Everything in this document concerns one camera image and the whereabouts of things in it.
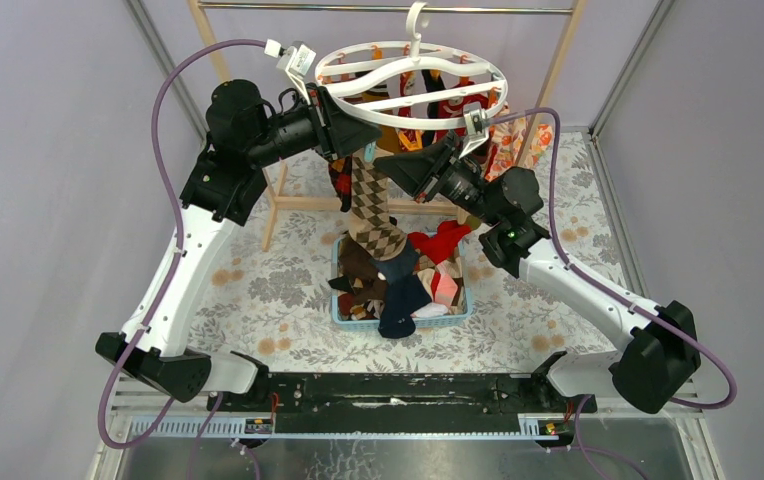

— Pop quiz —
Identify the floral orange cloth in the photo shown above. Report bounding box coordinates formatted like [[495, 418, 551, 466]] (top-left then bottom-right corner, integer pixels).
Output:
[[483, 118, 555, 181]]

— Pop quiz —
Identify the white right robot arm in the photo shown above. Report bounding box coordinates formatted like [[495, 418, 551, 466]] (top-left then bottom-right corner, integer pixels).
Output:
[[374, 135, 701, 414]]

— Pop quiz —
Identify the brown sock in basket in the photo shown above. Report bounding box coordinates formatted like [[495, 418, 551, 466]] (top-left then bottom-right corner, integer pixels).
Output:
[[337, 237, 380, 283]]

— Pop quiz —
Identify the navy blue sock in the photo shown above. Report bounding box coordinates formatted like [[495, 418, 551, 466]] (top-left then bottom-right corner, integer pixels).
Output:
[[378, 275, 432, 339]]

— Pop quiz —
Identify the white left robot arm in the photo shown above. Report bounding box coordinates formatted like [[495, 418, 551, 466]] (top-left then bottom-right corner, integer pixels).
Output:
[[95, 79, 381, 411]]

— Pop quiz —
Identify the black red yellow argyle sock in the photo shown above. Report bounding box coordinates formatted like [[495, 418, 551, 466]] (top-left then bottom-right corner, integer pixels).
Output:
[[327, 156, 353, 212]]

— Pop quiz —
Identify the beige brown argyle sock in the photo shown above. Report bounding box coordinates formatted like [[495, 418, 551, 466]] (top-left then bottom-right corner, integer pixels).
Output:
[[348, 157, 407, 260]]

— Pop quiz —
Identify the white round clip hanger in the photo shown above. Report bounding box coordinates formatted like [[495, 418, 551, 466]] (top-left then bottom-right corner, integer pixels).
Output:
[[313, 2, 508, 131]]

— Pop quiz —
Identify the floral grey table mat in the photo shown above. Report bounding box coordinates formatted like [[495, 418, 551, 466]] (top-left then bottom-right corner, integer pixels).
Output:
[[189, 131, 629, 373]]

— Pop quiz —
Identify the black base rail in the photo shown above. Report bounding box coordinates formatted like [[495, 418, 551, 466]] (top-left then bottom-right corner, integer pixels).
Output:
[[207, 372, 596, 434]]

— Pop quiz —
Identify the blue plastic sock basket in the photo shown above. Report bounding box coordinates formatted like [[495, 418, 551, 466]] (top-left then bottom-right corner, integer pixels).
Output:
[[331, 236, 475, 332]]

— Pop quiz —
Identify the red hanging sock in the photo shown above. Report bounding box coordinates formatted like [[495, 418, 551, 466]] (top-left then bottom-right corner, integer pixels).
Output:
[[437, 93, 489, 119]]

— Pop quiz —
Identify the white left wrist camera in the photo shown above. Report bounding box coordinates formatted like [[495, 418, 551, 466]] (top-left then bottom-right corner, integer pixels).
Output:
[[264, 39, 316, 104]]

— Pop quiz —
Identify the wooden clothes rack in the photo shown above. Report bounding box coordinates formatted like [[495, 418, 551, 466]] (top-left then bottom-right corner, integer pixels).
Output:
[[185, 0, 589, 253]]

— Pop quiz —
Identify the red sock in basket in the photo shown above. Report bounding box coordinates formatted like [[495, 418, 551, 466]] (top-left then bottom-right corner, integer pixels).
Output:
[[407, 220, 472, 264]]

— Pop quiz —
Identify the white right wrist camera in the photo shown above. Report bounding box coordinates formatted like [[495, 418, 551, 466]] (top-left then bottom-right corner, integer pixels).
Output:
[[459, 103, 490, 159]]

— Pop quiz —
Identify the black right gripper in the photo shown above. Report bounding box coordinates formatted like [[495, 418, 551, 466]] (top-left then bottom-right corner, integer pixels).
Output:
[[374, 133, 503, 228]]

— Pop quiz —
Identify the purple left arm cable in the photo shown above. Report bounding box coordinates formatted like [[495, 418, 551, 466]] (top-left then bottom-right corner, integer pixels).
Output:
[[97, 38, 271, 480]]

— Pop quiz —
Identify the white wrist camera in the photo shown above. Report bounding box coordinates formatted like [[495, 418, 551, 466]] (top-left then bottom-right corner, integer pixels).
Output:
[[459, 103, 490, 159], [264, 39, 316, 104]]

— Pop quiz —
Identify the dark navy sock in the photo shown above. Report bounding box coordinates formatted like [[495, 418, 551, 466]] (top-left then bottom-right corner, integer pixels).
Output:
[[372, 240, 420, 284]]

